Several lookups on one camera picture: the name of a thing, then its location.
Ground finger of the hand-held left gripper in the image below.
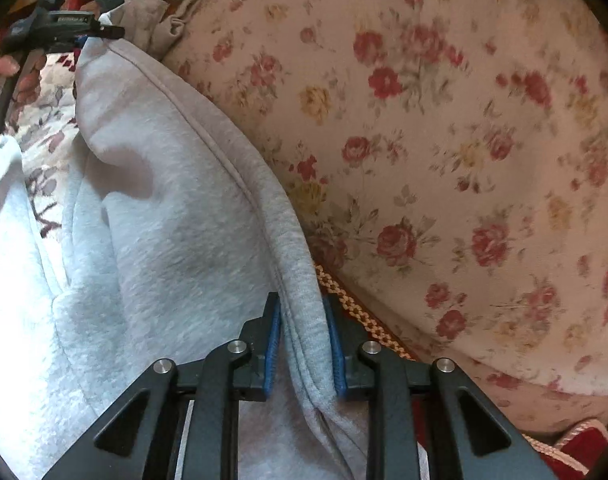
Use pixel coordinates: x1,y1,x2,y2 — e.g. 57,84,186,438
76,22,126,42

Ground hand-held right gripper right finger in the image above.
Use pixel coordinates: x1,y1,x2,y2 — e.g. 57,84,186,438
321,294,560,480

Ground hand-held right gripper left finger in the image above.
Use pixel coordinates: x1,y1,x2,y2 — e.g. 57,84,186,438
41,291,283,480

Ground grey sweat pants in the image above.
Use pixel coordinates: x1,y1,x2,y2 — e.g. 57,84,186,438
0,37,430,480

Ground person's left hand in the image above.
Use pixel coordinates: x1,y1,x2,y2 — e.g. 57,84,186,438
0,56,41,106

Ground beige cloth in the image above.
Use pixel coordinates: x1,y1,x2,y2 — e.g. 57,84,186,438
104,0,205,63

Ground red floral plush blanket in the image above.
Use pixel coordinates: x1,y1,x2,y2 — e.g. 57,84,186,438
4,52,608,480

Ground floral quilt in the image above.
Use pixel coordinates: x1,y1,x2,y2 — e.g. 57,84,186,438
159,0,608,441

